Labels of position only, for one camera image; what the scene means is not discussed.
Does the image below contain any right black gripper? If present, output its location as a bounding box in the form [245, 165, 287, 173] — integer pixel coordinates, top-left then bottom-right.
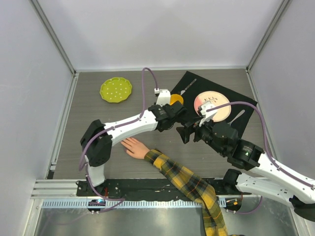
[176, 114, 226, 156]

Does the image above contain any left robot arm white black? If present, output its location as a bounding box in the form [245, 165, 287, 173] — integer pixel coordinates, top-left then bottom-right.
[79, 102, 188, 196]

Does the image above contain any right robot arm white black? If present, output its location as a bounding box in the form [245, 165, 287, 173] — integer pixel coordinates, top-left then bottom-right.
[176, 121, 315, 221]

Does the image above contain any yellow plaid sleeve forearm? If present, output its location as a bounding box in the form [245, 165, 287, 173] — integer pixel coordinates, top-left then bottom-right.
[145, 149, 228, 236]

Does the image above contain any mannequin hand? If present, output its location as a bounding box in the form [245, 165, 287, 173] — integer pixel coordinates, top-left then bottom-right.
[121, 138, 150, 160]

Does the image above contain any yellow cup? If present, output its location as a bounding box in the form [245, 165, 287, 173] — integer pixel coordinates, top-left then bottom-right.
[170, 94, 184, 105]

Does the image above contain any pink white plate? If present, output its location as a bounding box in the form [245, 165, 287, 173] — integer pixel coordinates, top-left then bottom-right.
[193, 91, 232, 123]

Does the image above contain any black placemat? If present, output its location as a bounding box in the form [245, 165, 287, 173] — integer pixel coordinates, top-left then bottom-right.
[171, 71, 257, 137]

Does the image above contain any silver fork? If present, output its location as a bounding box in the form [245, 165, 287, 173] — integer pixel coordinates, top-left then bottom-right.
[228, 110, 245, 125]

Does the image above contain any green dotted plate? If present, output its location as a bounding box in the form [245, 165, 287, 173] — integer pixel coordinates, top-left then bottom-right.
[99, 77, 132, 103]

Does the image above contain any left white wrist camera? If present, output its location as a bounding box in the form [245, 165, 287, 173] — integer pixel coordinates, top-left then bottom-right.
[154, 88, 171, 106]

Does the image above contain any silver dark-handled knife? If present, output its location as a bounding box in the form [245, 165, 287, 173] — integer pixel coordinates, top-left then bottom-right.
[180, 79, 197, 95]

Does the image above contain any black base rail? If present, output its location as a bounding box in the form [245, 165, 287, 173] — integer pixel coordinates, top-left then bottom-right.
[76, 178, 241, 202]

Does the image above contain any white slotted cable duct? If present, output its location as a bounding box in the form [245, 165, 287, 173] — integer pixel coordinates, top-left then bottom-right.
[41, 199, 227, 209]

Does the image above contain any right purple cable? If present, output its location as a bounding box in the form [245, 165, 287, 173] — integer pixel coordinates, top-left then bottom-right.
[206, 101, 315, 189]

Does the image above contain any purple cable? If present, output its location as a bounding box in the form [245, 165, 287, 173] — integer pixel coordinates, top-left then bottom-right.
[78, 67, 160, 214]
[206, 101, 315, 189]

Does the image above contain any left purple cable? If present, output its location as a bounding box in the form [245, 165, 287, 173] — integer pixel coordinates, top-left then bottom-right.
[78, 67, 160, 214]

